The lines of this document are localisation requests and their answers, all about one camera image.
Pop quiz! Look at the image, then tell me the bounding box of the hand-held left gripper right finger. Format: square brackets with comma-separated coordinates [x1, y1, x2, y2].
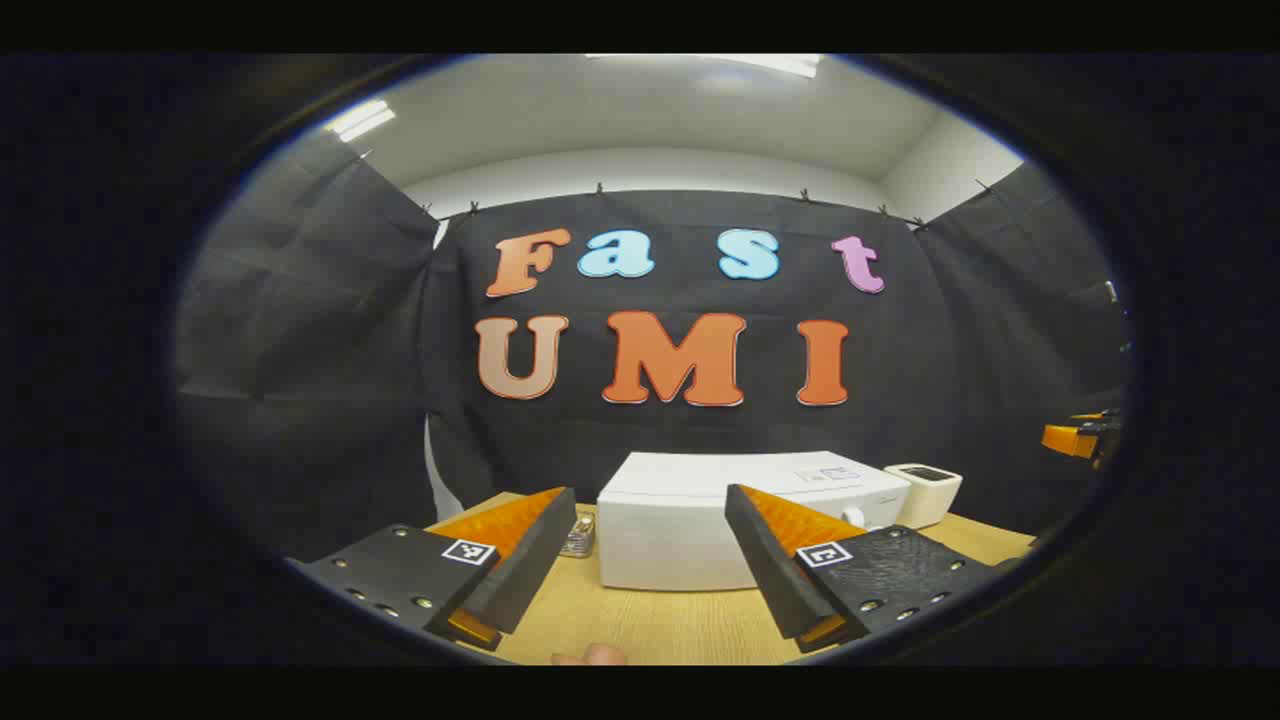
[724, 484, 998, 655]

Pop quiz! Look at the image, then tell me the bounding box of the black backdrop cloth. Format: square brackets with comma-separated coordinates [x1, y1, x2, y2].
[175, 130, 1136, 561]

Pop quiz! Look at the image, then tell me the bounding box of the ceiling light panel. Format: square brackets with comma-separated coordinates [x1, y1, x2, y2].
[325, 98, 398, 144]

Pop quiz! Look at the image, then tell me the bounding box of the white toaster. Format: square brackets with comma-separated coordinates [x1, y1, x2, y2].
[884, 463, 964, 530]

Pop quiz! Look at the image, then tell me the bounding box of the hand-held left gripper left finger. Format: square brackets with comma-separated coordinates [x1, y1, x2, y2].
[288, 486, 579, 653]

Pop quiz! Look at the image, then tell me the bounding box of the white microwave oven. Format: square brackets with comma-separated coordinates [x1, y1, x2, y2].
[597, 450, 913, 591]

